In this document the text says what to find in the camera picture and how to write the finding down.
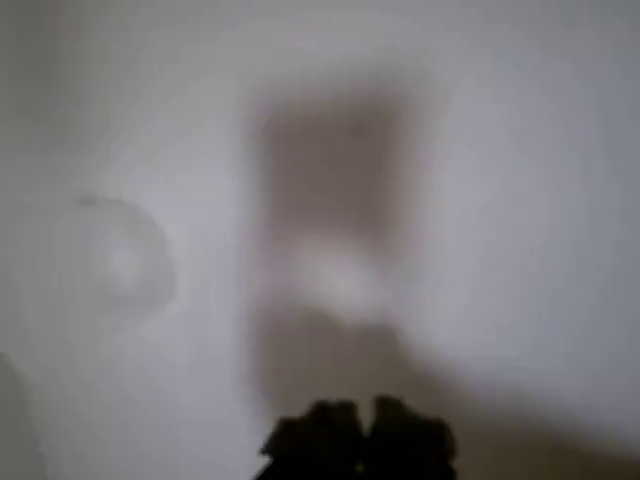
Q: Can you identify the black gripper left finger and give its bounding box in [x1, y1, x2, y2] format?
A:
[254, 398, 374, 480]

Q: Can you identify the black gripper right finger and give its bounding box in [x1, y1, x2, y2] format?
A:
[362, 393, 459, 480]

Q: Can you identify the small translucent plastic cup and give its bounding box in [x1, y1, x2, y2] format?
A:
[47, 192, 179, 354]

